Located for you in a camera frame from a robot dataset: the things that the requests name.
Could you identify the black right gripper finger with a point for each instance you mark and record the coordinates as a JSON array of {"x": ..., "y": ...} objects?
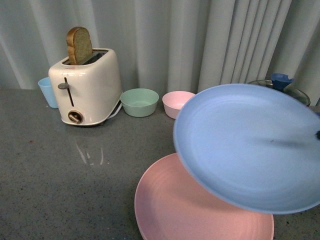
[{"x": 318, "y": 134}]

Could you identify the light blue plate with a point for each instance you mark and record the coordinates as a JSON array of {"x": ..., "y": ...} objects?
[{"x": 251, "y": 146}]

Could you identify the pink plate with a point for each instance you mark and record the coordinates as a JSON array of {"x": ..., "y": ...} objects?
[{"x": 170, "y": 205}]

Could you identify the glass lid blue knob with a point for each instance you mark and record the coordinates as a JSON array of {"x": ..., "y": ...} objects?
[{"x": 281, "y": 82}]

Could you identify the pink bowl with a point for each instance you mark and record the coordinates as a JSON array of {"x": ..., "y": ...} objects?
[{"x": 174, "y": 101}]

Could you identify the grey curtain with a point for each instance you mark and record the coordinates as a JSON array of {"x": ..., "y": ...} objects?
[{"x": 167, "y": 45}]

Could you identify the green bowl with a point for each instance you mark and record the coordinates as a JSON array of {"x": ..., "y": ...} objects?
[{"x": 139, "y": 102}]

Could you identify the cream toaster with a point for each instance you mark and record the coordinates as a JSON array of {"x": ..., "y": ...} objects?
[{"x": 87, "y": 94}]

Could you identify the bread slice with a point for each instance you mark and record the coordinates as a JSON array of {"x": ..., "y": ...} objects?
[{"x": 79, "y": 45}]

